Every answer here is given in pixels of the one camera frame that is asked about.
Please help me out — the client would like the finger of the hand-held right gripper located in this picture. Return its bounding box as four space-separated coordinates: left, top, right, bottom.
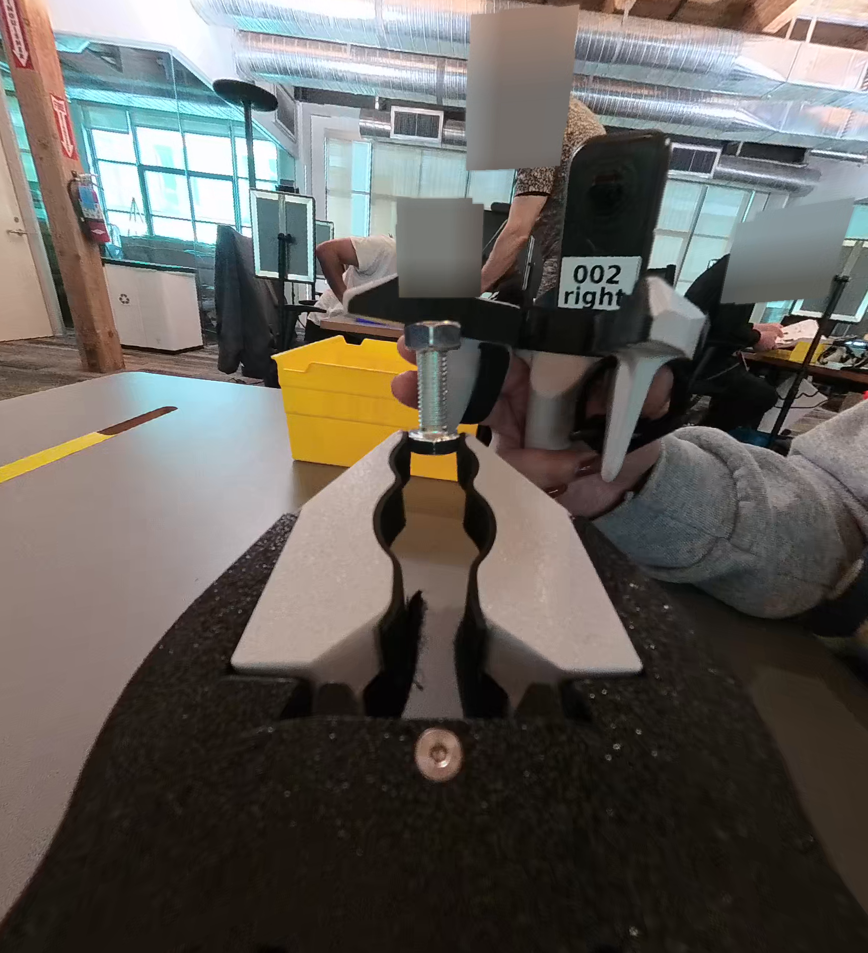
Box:
343 275 524 349

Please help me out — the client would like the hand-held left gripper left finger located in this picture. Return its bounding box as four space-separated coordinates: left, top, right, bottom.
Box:
230 432 426 708

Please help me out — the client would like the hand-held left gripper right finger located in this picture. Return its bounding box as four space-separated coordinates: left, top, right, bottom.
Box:
455 433 644 706

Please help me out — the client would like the silver hex nut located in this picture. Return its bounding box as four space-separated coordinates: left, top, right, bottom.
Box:
406 320 463 355

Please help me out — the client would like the silver flange bolt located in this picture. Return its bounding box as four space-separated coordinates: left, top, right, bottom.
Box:
406 350 465 457

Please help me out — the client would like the person's right forearm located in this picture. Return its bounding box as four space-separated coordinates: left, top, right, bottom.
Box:
594 380 868 619

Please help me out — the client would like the person's right hand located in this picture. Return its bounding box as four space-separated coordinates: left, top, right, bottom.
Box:
391 334 677 522

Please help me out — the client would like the white air vent grille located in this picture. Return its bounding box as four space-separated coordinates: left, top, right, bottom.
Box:
389 106 446 142
668 143 723 180

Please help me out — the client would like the wooden desk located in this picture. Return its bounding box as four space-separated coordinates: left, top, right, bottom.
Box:
739 339 868 392
318 316 405 343

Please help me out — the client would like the yellow plastic bin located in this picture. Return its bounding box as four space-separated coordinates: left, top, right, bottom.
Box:
272 335 481 482

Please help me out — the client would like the dark jacket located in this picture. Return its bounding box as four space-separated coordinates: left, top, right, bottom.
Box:
214 223 284 388

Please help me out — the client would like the yellow tape strip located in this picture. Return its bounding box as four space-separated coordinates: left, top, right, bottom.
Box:
0 429 118 501

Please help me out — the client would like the white recycling cabinet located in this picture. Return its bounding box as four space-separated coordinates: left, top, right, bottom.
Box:
102 261 205 352

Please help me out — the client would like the black floor lamp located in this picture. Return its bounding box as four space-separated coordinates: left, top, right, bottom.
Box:
213 78 280 239

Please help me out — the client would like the red fire extinguisher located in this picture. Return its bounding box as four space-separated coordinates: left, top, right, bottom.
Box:
69 171 112 245

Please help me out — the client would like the red sign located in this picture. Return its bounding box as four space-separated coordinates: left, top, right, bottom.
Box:
0 0 36 71
50 93 81 161

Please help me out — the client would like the silver ventilation duct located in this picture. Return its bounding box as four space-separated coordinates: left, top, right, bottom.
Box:
192 0 868 153

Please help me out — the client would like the wooden post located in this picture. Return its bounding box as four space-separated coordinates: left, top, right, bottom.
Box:
0 0 126 373

